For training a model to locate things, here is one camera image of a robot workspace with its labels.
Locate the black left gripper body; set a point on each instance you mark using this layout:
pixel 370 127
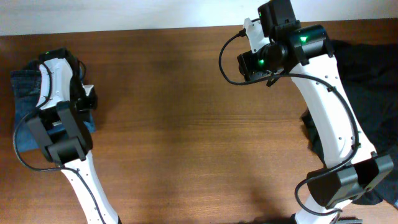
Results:
pixel 84 102

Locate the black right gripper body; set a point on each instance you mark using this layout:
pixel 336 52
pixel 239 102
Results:
pixel 260 63

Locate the blue denim jeans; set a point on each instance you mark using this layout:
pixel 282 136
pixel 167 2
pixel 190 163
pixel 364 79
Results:
pixel 26 84

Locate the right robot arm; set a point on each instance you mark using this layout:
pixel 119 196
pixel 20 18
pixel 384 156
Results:
pixel 352 165

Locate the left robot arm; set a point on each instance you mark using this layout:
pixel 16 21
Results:
pixel 58 124

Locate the black clothing pile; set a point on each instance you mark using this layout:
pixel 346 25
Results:
pixel 369 76

